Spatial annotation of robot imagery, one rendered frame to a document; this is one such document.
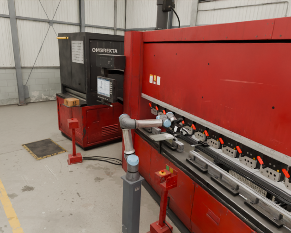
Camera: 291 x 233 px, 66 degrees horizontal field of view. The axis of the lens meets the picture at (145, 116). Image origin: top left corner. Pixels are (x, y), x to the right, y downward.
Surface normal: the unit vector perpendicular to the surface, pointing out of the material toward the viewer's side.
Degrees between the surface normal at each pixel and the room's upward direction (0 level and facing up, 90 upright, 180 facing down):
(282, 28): 90
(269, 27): 90
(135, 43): 90
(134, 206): 90
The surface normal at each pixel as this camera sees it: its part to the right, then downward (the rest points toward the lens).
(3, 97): 0.66, 0.25
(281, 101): -0.89, 0.09
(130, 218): -0.07, 0.28
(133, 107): 0.44, 0.28
